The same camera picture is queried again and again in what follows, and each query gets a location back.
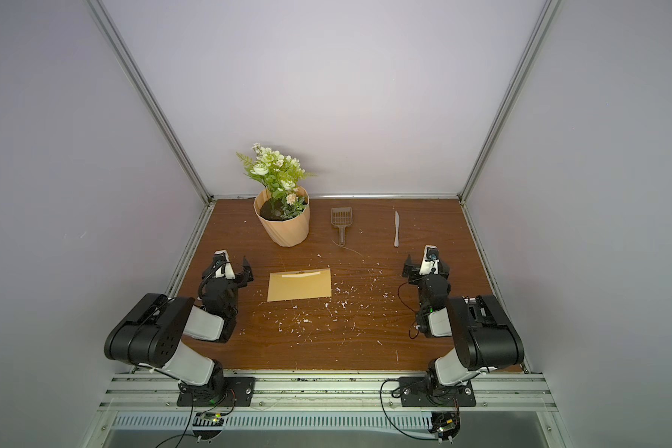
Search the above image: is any brown kraft envelope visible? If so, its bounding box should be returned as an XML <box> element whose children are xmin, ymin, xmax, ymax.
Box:
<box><xmin>267</xmin><ymin>269</ymin><xmax>332</xmax><ymax>302</ymax></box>

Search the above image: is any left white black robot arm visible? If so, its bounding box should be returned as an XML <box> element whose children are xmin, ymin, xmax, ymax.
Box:
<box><xmin>104</xmin><ymin>250</ymin><xmax>254</xmax><ymax>401</ymax></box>

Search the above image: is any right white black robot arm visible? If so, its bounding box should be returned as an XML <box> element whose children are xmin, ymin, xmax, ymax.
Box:
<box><xmin>402</xmin><ymin>246</ymin><xmax>525</xmax><ymax>393</ymax></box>

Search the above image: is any grey plastic knife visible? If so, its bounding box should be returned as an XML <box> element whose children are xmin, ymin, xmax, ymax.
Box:
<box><xmin>393</xmin><ymin>211</ymin><xmax>401</xmax><ymax>248</ymax></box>

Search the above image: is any beige ribbed flower pot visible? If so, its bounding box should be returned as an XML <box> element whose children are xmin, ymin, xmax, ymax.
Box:
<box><xmin>254</xmin><ymin>187</ymin><xmax>311</xmax><ymax>248</ymax></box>

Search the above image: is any small brown slotted scoop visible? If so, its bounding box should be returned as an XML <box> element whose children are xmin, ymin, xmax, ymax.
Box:
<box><xmin>330</xmin><ymin>207</ymin><xmax>353</xmax><ymax>246</ymax></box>

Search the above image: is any artificial green white plant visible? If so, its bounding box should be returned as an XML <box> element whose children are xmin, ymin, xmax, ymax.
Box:
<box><xmin>237</xmin><ymin>143</ymin><xmax>310</xmax><ymax>221</ymax></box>

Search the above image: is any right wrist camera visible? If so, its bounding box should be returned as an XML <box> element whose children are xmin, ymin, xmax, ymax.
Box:
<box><xmin>419</xmin><ymin>246</ymin><xmax>441</xmax><ymax>276</ymax></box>

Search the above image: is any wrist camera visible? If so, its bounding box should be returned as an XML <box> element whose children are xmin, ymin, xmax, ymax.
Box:
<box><xmin>211</xmin><ymin>250</ymin><xmax>235</xmax><ymax>280</ymax></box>
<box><xmin>419</xmin><ymin>246</ymin><xmax>441</xmax><ymax>276</ymax></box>

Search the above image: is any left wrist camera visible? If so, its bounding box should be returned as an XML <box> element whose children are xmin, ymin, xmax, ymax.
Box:
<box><xmin>211</xmin><ymin>250</ymin><xmax>235</xmax><ymax>280</ymax></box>

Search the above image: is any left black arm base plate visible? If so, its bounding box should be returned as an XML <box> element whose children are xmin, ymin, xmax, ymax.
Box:
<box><xmin>177</xmin><ymin>376</ymin><xmax>256</xmax><ymax>408</ymax></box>

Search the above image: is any right black cable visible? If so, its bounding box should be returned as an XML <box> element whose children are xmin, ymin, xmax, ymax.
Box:
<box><xmin>379</xmin><ymin>379</ymin><xmax>460</xmax><ymax>444</ymax></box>

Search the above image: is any black cable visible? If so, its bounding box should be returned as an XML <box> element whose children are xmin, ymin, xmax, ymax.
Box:
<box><xmin>155</xmin><ymin>391</ymin><xmax>237</xmax><ymax>448</ymax></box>
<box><xmin>379</xmin><ymin>379</ymin><xmax>460</xmax><ymax>444</ymax></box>

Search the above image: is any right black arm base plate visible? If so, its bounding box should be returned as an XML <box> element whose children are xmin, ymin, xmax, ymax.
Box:
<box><xmin>391</xmin><ymin>376</ymin><xmax>476</xmax><ymax>408</ymax></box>

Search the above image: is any left black cable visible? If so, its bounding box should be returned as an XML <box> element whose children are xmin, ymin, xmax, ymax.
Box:
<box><xmin>155</xmin><ymin>391</ymin><xmax>237</xmax><ymax>448</ymax></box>

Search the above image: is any aluminium front rail frame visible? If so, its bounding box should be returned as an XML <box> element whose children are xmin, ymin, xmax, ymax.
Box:
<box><xmin>98</xmin><ymin>370</ymin><xmax>557</xmax><ymax>413</ymax></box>

